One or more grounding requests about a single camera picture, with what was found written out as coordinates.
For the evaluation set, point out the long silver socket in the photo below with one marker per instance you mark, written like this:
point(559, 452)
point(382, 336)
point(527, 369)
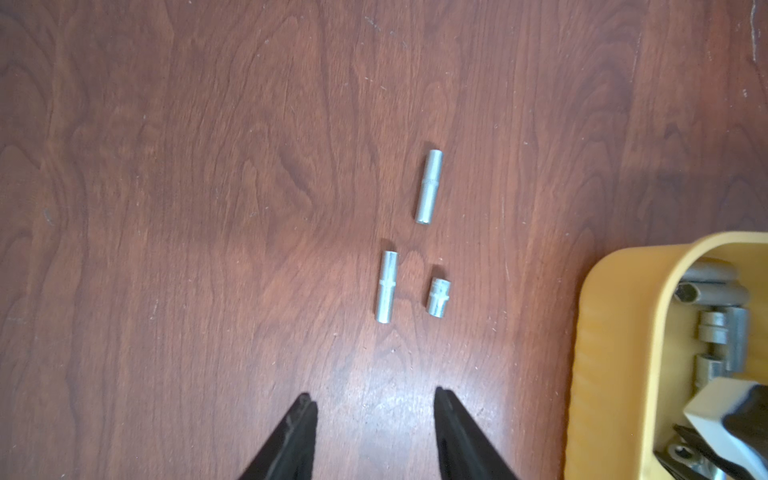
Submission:
point(711, 294)

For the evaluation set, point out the yellow plastic storage box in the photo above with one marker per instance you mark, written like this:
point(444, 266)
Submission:
point(633, 369)

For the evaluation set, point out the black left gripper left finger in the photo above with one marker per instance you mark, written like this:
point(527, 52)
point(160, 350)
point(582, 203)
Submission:
point(289, 451)

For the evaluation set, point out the short silver socket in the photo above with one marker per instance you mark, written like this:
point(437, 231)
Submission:
point(438, 297)
point(712, 327)

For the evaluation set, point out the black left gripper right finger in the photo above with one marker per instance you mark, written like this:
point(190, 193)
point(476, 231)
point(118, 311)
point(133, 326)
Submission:
point(464, 451)

